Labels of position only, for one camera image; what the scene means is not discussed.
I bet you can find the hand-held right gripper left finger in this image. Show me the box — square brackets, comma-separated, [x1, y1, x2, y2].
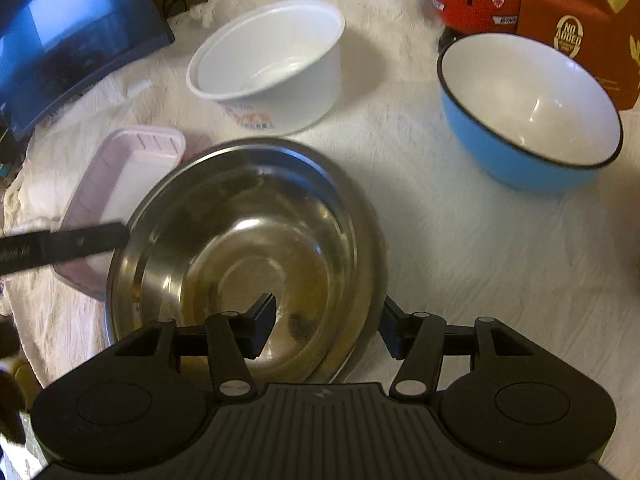
[115, 292, 278, 403]

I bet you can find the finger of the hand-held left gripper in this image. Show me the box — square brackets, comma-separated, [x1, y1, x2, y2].
[0, 221, 129, 277]

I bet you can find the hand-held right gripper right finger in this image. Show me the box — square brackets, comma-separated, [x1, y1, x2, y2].
[377, 295, 532, 399]

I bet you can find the pink plastic container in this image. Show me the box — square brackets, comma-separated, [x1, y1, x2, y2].
[49, 127, 187, 304]

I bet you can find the stainless steel bowl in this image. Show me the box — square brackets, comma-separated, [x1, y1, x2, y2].
[102, 137, 389, 386]

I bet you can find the white plastic bowl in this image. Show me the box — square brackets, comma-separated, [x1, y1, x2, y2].
[186, 2, 347, 136]

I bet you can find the blue bowl with black rim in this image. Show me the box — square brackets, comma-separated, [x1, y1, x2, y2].
[436, 32, 625, 196]

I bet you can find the white textured cloth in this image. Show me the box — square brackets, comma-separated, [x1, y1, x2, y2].
[0, 0, 640, 466]

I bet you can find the dark computer monitor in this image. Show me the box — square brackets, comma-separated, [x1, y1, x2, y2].
[0, 0, 176, 142]

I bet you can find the brown juice carton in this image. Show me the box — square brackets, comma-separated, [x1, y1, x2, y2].
[516, 0, 640, 112]

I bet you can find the black cable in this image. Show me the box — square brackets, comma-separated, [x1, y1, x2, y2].
[163, 0, 213, 17]

